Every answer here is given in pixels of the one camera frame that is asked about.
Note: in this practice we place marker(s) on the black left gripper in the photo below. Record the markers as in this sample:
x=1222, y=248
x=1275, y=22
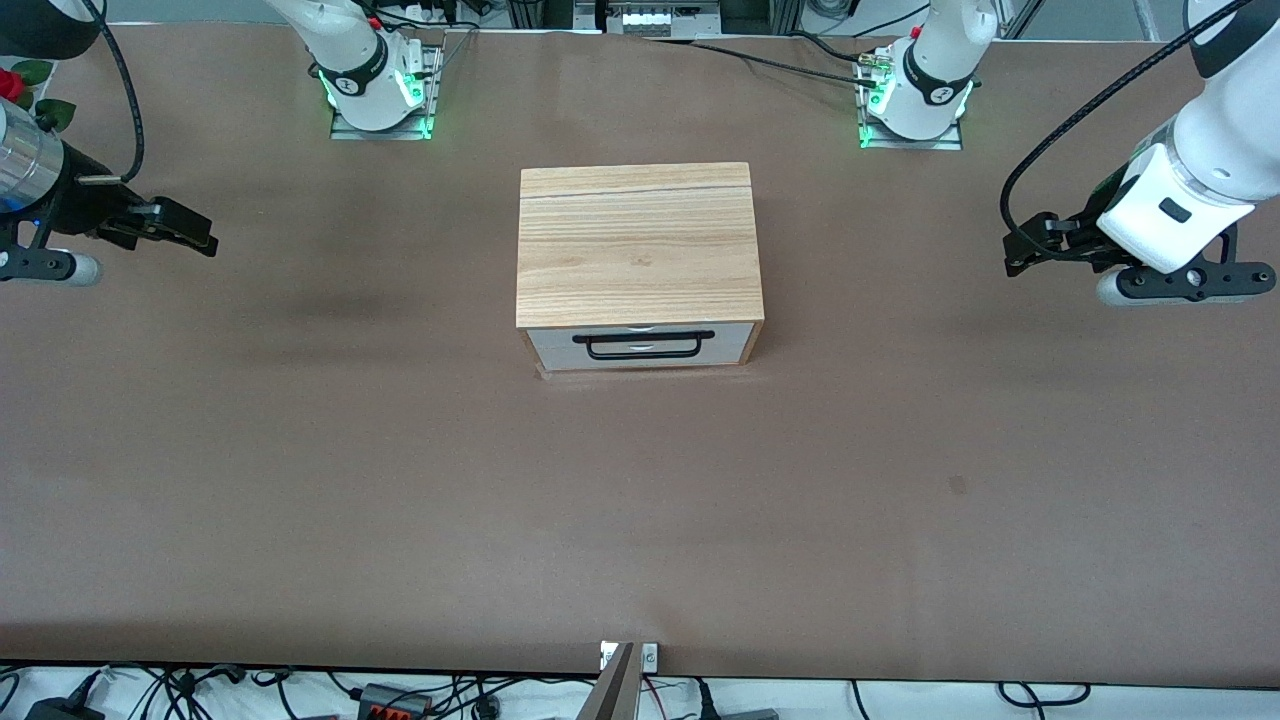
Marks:
x=1081, y=237

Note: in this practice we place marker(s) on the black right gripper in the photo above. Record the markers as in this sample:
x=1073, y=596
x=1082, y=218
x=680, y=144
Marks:
x=84, y=201

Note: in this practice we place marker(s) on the white drawer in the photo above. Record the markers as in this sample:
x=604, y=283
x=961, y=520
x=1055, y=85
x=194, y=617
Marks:
x=545, y=347

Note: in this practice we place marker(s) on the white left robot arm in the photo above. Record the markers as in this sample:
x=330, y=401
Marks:
x=1210, y=140

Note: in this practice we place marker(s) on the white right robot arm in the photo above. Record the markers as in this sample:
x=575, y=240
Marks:
x=370, y=80

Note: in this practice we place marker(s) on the wooden drawer cabinet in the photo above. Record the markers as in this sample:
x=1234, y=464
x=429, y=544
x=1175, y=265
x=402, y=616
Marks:
x=640, y=240

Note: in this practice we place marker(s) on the red artificial rose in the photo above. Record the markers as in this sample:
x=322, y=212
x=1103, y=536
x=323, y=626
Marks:
x=10, y=85

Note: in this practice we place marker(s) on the white power strip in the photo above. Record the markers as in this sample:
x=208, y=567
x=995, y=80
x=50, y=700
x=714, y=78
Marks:
x=655, y=22

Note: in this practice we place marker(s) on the black power adapter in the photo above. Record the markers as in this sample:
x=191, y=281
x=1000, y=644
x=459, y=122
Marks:
x=65, y=710

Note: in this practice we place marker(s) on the red black connector box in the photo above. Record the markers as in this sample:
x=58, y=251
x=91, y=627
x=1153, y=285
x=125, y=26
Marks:
x=395, y=703

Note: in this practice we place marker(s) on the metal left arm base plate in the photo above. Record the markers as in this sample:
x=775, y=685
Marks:
x=940, y=145

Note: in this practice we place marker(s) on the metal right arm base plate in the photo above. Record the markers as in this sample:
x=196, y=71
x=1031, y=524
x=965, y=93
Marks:
x=345, y=133

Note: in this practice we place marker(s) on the silver mount bracket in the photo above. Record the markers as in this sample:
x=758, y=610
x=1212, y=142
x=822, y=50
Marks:
x=649, y=657

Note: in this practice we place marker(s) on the grey camera mount pole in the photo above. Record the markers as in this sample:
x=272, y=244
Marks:
x=612, y=695

